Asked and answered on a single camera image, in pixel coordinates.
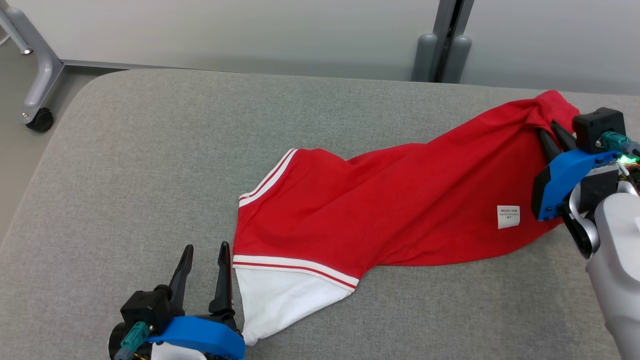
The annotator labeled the black castor wheel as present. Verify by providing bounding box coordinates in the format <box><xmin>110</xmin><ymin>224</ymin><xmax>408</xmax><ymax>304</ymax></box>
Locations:
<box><xmin>25</xmin><ymin>107</ymin><xmax>55</xmax><ymax>133</ymax></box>

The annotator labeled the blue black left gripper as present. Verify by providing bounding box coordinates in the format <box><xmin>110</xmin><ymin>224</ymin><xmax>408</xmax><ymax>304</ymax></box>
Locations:
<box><xmin>148</xmin><ymin>241</ymin><xmax>246</xmax><ymax>360</ymax></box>

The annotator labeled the grey metal partition post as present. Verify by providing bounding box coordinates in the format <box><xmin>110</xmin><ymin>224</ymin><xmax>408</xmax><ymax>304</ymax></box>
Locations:
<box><xmin>411</xmin><ymin>0</ymin><xmax>475</xmax><ymax>84</ymax></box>

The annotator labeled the red white jersey shirt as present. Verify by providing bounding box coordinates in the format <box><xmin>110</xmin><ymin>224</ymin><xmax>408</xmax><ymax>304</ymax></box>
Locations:
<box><xmin>232</xmin><ymin>90</ymin><xmax>581</xmax><ymax>347</ymax></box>

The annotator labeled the grey fabric cushion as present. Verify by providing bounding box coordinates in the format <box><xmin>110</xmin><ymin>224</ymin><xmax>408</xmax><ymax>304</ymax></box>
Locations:
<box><xmin>0</xmin><ymin>69</ymin><xmax>640</xmax><ymax>360</ymax></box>

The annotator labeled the teal left camera connector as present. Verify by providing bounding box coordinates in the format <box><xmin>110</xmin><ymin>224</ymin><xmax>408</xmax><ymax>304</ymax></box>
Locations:
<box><xmin>114</xmin><ymin>321</ymin><xmax>152</xmax><ymax>360</ymax></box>

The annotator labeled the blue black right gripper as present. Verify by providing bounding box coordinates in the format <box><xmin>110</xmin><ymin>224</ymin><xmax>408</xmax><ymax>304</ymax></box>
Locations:
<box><xmin>531</xmin><ymin>120</ymin><xmax>621</xmax><ymax>222</ymax></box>

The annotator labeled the teal right camera connector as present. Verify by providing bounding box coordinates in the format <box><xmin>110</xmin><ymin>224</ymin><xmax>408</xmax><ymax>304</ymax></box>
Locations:
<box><xmin>601</xmin><ymin>131</ymin><xmax>640</xmax><ymax>157</ymax></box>

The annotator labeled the teal camera connector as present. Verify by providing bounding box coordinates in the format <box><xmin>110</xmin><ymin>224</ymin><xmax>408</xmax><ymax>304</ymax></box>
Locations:
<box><xmin>114</xmin><ymin>321</ymin><xmax>152</xmax><ymax>360</ymax></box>
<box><xmin>601</xmin><ymin>131</ymin><xmax>640</xmax><ymax>157</ymax></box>

